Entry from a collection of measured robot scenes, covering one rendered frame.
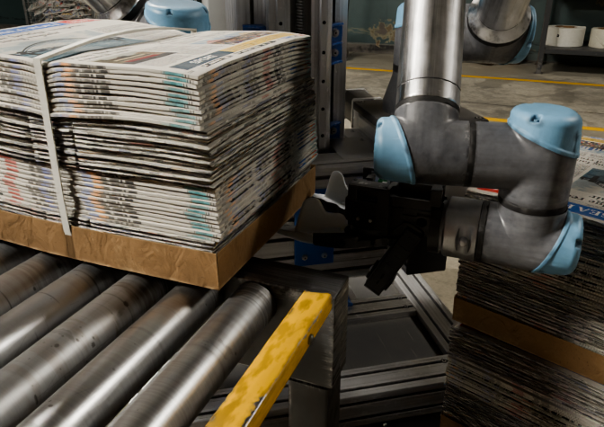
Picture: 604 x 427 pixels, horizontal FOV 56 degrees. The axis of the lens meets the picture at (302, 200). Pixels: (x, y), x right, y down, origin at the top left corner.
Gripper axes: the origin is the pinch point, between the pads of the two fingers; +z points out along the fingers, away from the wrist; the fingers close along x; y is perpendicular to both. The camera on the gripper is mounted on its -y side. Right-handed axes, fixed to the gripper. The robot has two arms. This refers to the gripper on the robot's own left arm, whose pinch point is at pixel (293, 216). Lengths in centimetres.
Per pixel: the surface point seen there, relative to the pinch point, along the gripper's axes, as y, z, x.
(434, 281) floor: -79, -7, -125
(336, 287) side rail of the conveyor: 0.3, -11.4, 16.0
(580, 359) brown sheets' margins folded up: -16.5, -39.2, -5.1
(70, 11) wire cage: -27, 545, -553
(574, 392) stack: -21.9, -39.4, -4.8
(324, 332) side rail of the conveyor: -4.2, -10.9, 18.1
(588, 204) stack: 3.4, -36.9, -10.6
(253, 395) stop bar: 2.1, -11.3, 35.8
